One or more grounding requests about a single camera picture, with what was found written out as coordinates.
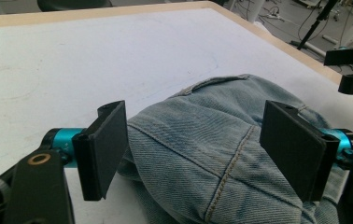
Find light blue denim shorts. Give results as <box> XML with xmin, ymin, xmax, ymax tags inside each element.
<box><xmin>117</xmin><ymin>73</ymin><xmax>351</xmax><ymax>224</ymax></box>

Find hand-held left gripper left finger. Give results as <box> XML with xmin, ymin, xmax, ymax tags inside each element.
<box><xmin>41</xmin><ymin>100</ymin><xmax>129</xmax><ymax>202</ymax></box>

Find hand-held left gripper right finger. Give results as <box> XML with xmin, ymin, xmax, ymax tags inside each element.
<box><xmin>259</xmin><ymin>100</ymin><xmax>353</xmax><ymax>203</ymax></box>

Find black round stool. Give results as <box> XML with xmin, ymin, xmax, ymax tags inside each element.
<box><xmin>36</xmin><ymin>0</ymin><xmax>114</xmax><ymax>13</ymax></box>

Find white foam mat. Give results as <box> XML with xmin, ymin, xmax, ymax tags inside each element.
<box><xmin>0</xmin><ymin>7</ymin><xmax>353</xmax><ymax>224</ymax></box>

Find black frame post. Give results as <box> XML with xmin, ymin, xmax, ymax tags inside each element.
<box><xmin>296</xmin><ymin>0</ymin><xmax>337</xmax><ymax>50</ymax></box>

